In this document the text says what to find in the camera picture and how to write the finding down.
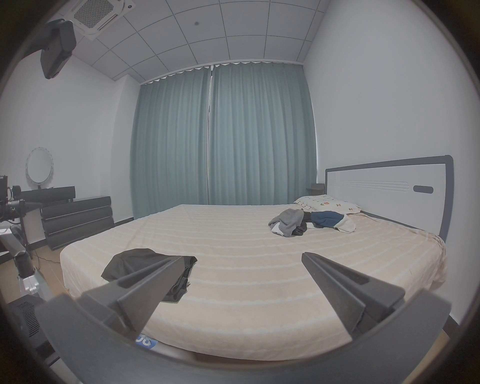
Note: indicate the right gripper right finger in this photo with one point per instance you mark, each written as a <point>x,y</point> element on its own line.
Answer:
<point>352,296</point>

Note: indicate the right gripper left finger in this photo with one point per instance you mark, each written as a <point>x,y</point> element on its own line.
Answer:
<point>138,296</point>

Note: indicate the black garment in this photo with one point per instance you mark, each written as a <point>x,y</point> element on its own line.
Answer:
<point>135,262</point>

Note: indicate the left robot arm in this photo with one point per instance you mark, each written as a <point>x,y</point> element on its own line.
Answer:
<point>11,245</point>

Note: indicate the pile of clothes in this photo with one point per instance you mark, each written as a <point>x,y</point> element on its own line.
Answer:
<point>296,223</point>

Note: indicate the bed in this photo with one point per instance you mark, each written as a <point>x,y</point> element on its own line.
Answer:
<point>262,258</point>

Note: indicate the black chest of drawers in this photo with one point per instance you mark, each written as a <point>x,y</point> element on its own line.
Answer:
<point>78,223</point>

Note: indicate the white printed pillow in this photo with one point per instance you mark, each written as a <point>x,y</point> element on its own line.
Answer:
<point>326,204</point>

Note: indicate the grey bedside table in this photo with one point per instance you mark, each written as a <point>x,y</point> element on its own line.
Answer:
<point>315,189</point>

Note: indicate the black dressing table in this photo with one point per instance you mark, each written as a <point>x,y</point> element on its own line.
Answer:
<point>48,194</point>

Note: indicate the blue-green curtain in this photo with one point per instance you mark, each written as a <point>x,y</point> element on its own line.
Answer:
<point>262,142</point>
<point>168,150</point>

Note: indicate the round white mirror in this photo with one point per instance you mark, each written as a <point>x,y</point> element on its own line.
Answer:
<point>39,167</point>

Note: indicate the ceiling air conditioner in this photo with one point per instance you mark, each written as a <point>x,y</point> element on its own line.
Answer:
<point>101,15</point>

